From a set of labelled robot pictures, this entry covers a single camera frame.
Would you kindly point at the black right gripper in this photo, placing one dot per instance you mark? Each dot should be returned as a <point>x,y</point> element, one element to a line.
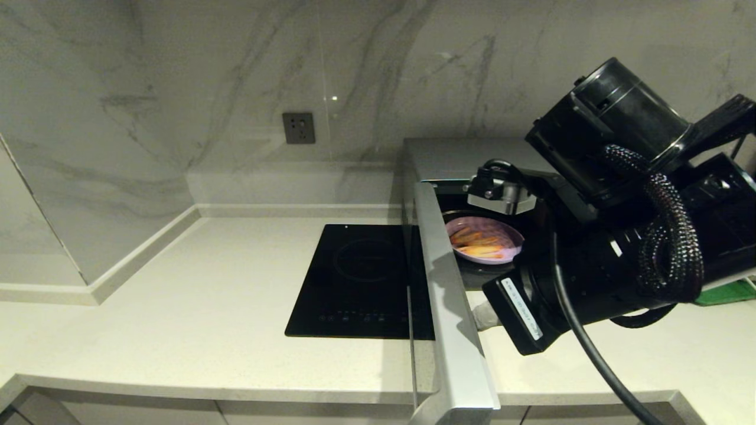
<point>531,319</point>

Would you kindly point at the microwave door with dark glass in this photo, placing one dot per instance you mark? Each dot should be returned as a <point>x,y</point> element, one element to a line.
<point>455,330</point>

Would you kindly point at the purple plastic plate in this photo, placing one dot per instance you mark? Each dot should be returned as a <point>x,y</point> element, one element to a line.
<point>508,233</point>

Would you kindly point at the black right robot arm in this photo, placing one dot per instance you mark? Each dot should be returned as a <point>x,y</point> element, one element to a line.
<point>614,118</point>

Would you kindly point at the silver Panasonic microwave oven body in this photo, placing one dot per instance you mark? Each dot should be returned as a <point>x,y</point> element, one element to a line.
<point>472,156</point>

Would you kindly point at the black induction cooktop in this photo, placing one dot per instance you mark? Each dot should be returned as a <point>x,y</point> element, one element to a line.
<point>354,283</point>

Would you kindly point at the grey cabinet door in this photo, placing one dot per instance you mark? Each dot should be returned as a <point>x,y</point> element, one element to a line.
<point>590,416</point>

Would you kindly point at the green plastic tray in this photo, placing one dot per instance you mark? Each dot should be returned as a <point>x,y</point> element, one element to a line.
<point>726,295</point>

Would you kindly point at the grey corner cabinet panel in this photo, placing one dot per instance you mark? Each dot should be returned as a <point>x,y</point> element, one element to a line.
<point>41,413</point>

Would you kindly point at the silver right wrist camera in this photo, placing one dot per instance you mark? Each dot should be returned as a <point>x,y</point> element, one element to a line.
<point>502,195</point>

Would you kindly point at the grey single wall socket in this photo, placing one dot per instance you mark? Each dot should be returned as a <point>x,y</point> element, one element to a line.
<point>298,128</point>

